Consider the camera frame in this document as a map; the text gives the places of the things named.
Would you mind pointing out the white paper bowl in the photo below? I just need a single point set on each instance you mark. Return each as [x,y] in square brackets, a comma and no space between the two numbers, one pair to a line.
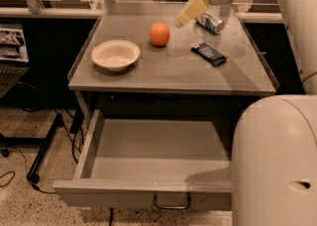
[115,55]

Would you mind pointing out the orange fruit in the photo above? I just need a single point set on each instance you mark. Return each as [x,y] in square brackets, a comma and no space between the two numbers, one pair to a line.
[159,34]

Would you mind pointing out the black desk leg stand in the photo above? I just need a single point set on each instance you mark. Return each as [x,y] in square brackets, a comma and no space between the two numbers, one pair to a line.
[42,143]

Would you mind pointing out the metal drawer handle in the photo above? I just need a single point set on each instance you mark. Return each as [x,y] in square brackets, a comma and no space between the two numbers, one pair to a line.
[172,202]

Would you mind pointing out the grey cabinet table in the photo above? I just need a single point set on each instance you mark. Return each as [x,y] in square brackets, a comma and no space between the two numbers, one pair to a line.
[174,68]

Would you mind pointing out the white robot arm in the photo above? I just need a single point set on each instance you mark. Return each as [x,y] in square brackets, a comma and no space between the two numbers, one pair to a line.
[274,154]

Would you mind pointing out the grey open top drawer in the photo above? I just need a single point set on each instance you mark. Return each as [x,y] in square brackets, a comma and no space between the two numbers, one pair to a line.
[125,162]

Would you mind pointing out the silver blue soda can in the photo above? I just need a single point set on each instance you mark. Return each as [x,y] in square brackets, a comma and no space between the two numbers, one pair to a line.
[211,23]

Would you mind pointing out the dark blue snack packet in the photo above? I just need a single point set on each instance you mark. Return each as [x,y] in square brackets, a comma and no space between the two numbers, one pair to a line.
[209,54]

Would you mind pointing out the laptop computer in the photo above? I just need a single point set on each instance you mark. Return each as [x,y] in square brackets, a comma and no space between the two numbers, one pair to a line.
[14,60]

